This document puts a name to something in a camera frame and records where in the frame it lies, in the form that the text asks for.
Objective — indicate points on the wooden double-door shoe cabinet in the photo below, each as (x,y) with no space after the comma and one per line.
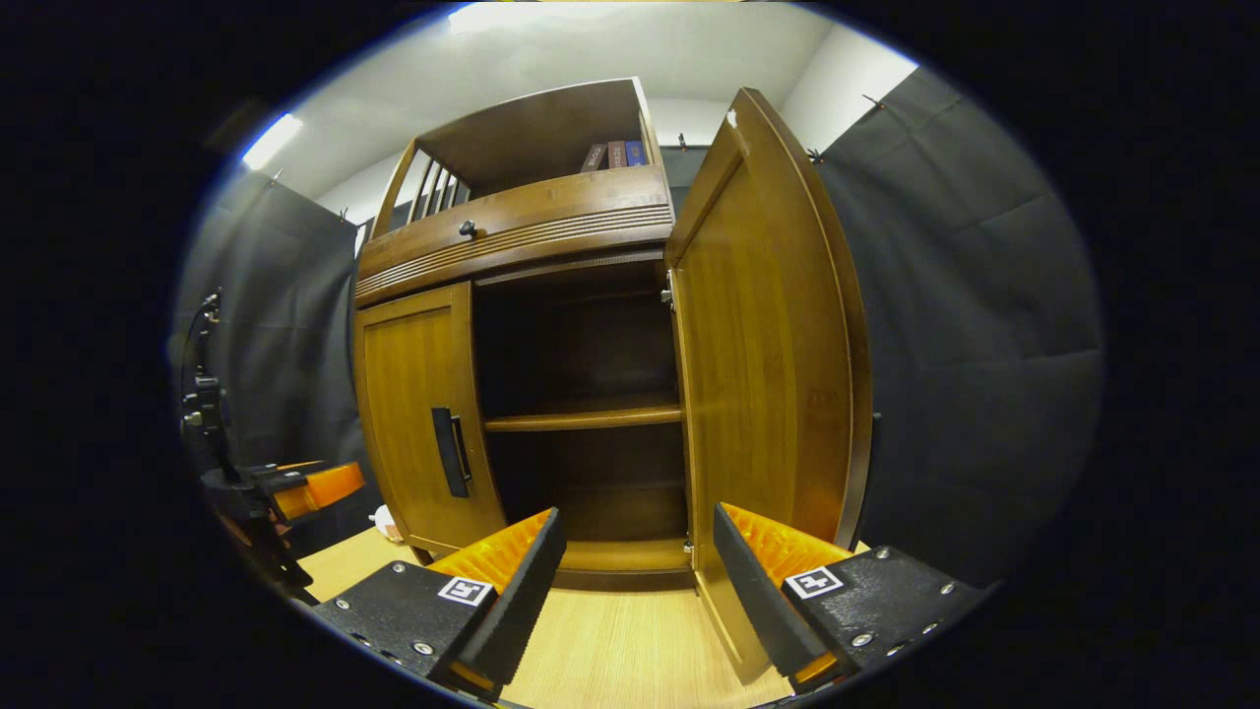
(532,128)

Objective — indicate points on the blue book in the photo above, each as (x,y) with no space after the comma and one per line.
(636,153)

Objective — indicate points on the wooden inner shelf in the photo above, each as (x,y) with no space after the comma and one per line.
(581,418)

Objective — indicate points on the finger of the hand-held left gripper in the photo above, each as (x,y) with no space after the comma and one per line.
(325,487)

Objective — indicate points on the ribbed wooden drawer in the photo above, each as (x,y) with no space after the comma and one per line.
(551,212)

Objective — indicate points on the brown book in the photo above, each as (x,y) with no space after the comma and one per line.
(594,159)

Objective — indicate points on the wooden shoe cabinet door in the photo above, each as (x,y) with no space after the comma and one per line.
(768,374)
(413,394)

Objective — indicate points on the ceiling light panel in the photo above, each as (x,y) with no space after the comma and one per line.
(273,141)
(512,15)

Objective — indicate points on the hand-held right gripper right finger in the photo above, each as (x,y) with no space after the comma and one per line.
(763,601)

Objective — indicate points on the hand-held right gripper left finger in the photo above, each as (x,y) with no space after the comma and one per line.
(512,601)

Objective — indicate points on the maroon book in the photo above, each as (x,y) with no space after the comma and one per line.
(616,155)

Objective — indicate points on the small white object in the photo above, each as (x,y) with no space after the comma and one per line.
(388,524)

